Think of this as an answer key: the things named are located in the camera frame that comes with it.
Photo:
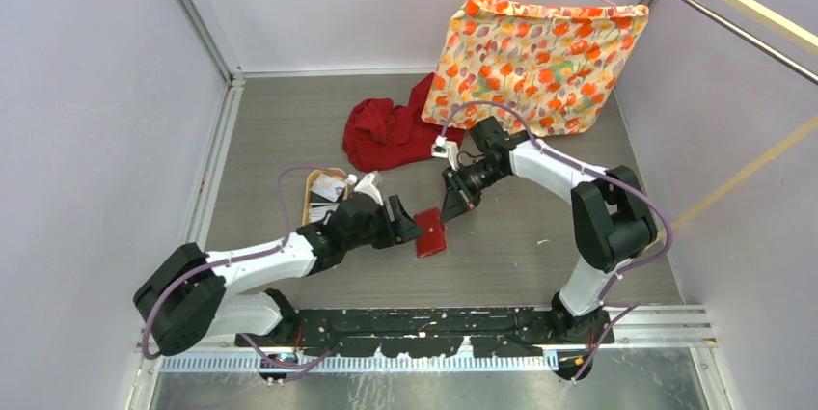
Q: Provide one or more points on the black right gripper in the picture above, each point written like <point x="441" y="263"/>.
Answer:
<point x="456" y="200"/>

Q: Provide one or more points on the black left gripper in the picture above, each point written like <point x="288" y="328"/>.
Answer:
<point x="404" y="233"/>

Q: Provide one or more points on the red leather card holder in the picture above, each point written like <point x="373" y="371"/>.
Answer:
<point x="432" y="241"/>

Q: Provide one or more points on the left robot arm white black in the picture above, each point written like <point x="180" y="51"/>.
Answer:
<point x="193" y="294"/>

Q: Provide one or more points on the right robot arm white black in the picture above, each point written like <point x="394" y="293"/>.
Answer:
<point x="611" y="225"/>

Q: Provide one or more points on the white card in tray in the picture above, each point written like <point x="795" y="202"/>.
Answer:
<point x="328" y="188"/>

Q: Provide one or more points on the yellow oval tray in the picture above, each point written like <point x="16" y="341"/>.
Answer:
<point x="315" y="208"/>

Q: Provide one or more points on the red crumpled cloth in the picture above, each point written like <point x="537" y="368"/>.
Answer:
<point x="380" y="135"/>

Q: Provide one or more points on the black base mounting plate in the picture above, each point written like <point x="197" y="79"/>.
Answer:
<point x="426" y="333"/>

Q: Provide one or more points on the floral orange pillowcase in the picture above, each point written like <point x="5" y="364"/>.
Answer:
<point x="550" y="68"/>

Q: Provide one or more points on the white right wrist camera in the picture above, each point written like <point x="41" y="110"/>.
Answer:
<point x="446" y="149"/>

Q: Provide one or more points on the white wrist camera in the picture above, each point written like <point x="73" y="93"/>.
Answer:
<point x="446" y="149"/>
<point x="368" y="185"/>

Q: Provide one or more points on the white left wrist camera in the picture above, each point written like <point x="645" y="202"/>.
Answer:
<point x="368" y="185"/>

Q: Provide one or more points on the wooden rack frame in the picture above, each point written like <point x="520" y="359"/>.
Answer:
<point x="721" y="131"/>

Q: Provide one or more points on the metal rail rod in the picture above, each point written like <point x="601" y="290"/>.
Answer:
<point x="770" y="19"/>

